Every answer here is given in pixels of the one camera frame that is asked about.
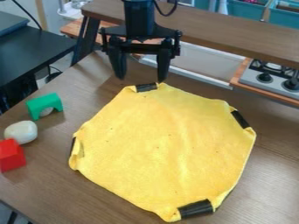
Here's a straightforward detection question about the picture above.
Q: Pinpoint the green arch block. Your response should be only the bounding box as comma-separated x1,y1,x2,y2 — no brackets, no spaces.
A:
24,92,65,122

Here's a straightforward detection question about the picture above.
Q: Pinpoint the teal storage bin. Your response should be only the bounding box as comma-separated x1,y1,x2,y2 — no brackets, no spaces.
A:
192,0,299,30

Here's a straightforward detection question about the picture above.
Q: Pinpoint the white egg toy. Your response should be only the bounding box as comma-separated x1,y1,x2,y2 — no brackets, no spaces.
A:
3,120,40,145

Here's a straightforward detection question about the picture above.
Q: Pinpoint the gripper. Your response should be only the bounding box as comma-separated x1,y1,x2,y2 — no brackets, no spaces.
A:
99,23,184,84

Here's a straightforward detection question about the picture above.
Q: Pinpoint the red block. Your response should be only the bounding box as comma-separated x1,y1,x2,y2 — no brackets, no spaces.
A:
0,138,29,173

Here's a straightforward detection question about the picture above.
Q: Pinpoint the toy stove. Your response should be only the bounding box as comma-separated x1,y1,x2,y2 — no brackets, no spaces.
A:
238,59,299,101

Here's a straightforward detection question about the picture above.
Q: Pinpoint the black desk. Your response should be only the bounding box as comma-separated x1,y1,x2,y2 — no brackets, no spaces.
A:
0,11,79,115

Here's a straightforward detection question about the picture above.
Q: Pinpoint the yellow cloth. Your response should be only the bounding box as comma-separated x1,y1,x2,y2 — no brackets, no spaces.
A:
67,81,259,223

